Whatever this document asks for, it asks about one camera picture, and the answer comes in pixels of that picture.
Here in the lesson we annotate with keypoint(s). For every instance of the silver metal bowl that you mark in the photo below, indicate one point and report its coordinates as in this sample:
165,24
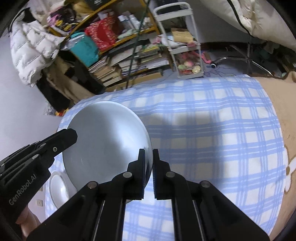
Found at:
109,137

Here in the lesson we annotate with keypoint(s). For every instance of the white rolling cart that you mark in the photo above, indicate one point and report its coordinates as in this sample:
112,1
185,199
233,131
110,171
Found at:
182,44

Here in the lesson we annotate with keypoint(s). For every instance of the white wall socket lower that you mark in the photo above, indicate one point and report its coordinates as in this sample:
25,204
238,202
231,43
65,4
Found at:
39,202

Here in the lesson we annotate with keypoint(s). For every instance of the chrome office chair base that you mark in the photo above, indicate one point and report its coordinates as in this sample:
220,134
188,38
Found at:
245,57

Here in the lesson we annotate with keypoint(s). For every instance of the dark green pole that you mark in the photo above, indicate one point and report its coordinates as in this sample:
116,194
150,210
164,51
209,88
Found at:
136,41

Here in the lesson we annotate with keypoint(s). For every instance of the teal bag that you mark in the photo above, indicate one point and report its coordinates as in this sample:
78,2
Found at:
84,48

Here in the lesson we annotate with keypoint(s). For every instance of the beige trench coat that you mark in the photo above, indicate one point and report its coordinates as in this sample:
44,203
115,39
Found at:
55,75

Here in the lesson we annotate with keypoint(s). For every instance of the blue plaid tablecloth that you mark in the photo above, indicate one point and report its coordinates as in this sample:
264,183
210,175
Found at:
224,130

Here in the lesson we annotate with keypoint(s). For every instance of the stack of books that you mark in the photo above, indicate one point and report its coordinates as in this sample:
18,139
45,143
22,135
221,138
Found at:
105,73

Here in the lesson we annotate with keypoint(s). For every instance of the person's left hand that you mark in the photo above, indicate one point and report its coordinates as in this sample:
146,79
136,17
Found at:
27,222

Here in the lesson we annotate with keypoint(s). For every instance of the yellow wooden bookshelf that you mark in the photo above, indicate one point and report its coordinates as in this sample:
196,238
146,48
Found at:
151,57

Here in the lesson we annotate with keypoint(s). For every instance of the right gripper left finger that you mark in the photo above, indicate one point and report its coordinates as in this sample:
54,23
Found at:
97,211

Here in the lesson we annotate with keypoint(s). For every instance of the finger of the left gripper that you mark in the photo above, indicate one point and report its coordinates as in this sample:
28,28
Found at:
62,141

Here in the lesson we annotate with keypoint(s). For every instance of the white puffer jacket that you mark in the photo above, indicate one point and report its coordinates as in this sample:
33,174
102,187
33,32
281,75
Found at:
32,48

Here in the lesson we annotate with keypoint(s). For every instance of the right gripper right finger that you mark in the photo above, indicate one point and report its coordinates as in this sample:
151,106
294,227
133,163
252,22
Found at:
200,211

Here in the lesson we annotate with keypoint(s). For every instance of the red gift bag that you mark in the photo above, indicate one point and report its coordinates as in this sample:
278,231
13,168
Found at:
103,32

